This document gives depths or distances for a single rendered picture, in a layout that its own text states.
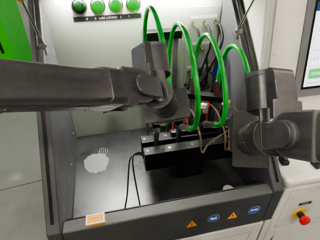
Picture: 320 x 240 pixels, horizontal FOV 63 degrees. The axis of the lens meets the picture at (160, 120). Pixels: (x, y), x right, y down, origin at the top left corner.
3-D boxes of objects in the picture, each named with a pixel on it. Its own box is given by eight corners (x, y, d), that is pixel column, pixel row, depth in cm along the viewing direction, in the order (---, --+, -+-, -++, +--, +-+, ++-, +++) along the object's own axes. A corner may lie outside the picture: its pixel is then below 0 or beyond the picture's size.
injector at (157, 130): (155, 166, 93) (154, 119, 81) (152, 156, 97) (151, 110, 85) (162, 165, 94) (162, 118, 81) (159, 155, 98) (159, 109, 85)
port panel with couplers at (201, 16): (185, 86, 110) (190, 9, 91) (183, 82, 112) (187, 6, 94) (214, 83, 112) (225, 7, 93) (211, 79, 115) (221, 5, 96)
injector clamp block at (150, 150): (146, 184, 96) (145, 155, 87) (142, 164, 104) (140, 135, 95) (231, 169, 102) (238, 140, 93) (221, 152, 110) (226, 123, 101)
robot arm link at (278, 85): (291, 149, 29) (347, 148, 32) (285, 49, 30) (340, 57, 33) (230, 149, 40) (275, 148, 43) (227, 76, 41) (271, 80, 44)
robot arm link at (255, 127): (256, 157, 36) (298, 156, 35) (254, 107, 36) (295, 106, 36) (242, 155, 42) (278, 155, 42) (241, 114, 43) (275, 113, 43)
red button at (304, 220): (296, 228, 88) (302, 220, 85) (289, 218, 91) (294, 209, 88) (310, 225, 89) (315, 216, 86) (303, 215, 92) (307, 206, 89)
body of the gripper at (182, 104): (143, 96, 60) (134, 88, 53) (186, 89, 58) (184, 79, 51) (146, 124, 59) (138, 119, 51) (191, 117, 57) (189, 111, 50)
